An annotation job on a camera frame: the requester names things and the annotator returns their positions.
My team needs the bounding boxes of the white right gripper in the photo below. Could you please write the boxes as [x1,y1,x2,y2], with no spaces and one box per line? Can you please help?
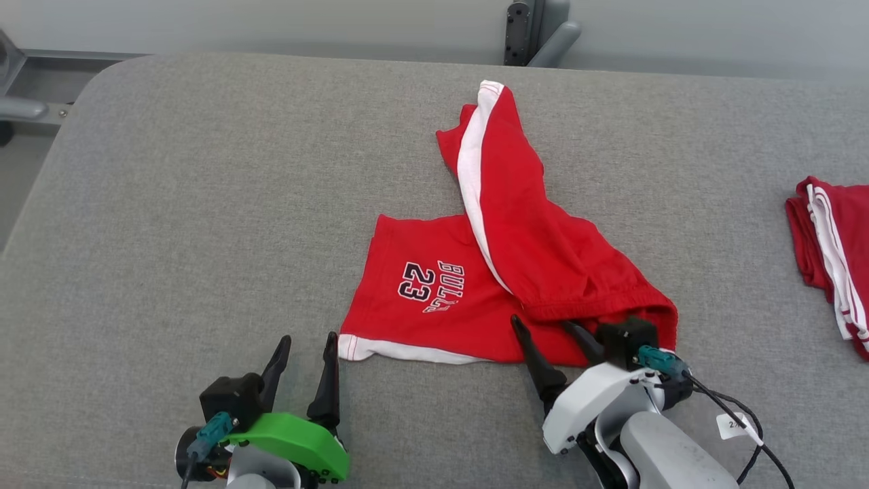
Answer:
[511,314,669,456]

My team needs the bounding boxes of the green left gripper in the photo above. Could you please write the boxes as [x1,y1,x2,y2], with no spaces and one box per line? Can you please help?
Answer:
[227,331,350,482]

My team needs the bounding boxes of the red shorts with white stripe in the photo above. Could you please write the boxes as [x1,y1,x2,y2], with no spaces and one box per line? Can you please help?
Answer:
[337,80,680,367]

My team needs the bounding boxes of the red white jersey shirt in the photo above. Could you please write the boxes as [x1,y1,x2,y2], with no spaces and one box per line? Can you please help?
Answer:
[785,177,869,361]

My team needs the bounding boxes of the grey fabric sofa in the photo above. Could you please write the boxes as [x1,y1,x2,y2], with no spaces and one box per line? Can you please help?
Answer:
[0,51,869,489]

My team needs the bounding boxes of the teal right camera connector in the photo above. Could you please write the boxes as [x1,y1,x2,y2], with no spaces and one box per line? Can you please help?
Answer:
[637,345,690,380]

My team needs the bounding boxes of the teal camera connector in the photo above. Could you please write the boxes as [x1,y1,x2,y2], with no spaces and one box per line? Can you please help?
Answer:
[637,345,690,380]
[187,411,235,463]

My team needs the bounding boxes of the teal left camera connector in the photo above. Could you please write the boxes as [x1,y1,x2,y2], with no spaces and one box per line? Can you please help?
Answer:
[187,411,235,463]

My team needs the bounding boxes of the white cable label tag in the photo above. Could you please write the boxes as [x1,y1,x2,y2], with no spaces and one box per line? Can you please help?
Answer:
[716,411,751,441]

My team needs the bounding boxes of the grey metal post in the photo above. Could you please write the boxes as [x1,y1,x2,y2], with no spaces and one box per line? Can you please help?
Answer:
[504,0,583,69]

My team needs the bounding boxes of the grey metal frame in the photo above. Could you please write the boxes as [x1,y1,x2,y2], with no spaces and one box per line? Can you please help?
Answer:
[0,31,147,147]

